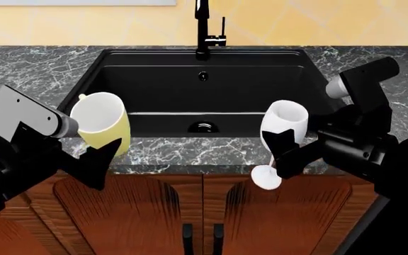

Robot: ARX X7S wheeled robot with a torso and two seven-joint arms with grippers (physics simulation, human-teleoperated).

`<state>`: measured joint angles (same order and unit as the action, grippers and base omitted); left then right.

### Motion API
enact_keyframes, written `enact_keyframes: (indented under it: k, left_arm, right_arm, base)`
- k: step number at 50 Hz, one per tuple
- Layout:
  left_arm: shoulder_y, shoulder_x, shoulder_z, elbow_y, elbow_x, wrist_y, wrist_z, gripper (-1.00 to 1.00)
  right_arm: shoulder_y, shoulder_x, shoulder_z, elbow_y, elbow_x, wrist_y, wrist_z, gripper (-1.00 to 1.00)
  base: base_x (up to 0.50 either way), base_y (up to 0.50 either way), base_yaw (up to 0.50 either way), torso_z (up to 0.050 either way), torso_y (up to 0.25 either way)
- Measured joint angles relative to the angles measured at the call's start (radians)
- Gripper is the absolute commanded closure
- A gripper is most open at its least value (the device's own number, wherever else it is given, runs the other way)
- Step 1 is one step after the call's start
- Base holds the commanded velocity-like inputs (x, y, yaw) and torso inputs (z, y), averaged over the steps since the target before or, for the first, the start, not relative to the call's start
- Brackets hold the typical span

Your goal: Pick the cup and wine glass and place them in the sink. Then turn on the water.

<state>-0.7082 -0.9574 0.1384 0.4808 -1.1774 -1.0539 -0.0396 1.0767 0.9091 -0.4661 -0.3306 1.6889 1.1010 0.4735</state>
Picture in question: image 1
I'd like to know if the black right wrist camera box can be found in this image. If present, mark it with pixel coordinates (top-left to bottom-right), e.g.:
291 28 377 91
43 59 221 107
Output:
325 56 401 107

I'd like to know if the black kitchen sink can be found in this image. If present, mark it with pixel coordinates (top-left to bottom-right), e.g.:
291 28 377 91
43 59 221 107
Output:
57 47 346 139

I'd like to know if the brown wooden cabinet door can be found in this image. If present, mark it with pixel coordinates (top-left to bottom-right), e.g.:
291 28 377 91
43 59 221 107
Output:
0 169 204 255
202 174 382 255

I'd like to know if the pale yellow cup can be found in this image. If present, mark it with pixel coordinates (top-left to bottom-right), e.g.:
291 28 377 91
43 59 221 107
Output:
69 91 132 157

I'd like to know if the black cabinet door handle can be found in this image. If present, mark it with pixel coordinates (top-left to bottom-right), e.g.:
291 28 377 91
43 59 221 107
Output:
182 223 194 255
212 223 225 255

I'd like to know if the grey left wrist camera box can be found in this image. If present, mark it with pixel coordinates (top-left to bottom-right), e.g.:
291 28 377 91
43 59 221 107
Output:
0 84 81 140

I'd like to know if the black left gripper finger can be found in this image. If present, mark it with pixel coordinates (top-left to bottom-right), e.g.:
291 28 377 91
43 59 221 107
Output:
68 137 123 191

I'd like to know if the glossy black sink drain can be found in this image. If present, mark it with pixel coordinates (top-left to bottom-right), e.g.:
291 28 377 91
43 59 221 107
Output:
187 120 222 134

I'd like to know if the black kitchen faucet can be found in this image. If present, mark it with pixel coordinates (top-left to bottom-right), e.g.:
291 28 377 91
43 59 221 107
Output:
194 0 227 62

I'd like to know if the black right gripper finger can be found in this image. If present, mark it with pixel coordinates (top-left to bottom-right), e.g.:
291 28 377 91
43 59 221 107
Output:
261 127 324 181

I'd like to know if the white wine glass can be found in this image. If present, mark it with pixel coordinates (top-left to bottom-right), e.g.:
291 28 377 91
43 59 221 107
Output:
250 99 310 191

